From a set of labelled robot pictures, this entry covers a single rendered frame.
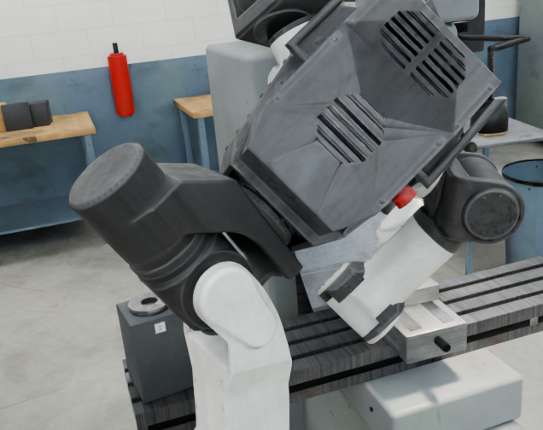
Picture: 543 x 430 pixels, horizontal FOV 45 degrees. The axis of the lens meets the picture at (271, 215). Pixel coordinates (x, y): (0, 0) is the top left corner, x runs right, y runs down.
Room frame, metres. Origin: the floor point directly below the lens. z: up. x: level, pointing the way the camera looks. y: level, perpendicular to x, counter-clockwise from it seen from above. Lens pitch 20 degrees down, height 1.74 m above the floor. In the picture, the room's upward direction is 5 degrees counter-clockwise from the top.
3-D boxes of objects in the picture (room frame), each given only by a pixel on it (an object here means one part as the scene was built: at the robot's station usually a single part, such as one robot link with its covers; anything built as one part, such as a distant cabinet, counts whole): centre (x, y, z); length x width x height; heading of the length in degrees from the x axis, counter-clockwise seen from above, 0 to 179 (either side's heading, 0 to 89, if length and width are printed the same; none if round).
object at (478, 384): (1.44, -0.31, 0.79); 0.50 x 0.35 x 0.12; 17
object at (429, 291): (1.38, -0.30, 1.02); 0.15 x 0.06 x 0.04; 105
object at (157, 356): (1.26, 0.23, 1.03); 0.22 x 0.12 x 0.20; 115
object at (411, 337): (1.40, -0.29, 0.98); 0.35 x 0.15 x 0.11; 15
